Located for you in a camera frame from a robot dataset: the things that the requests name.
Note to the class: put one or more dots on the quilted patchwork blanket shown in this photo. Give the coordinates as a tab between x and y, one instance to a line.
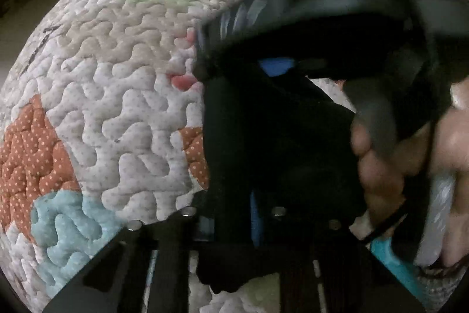
110	85

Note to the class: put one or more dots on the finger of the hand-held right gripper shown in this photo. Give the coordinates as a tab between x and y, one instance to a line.
242	23
275	66

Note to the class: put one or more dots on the person's right hand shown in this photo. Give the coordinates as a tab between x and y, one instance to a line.
379	184

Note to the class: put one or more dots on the black pants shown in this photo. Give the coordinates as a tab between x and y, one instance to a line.
278	137

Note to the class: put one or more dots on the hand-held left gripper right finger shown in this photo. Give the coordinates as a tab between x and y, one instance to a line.
255	222

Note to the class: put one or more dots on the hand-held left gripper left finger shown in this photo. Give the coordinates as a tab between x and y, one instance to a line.
169	239

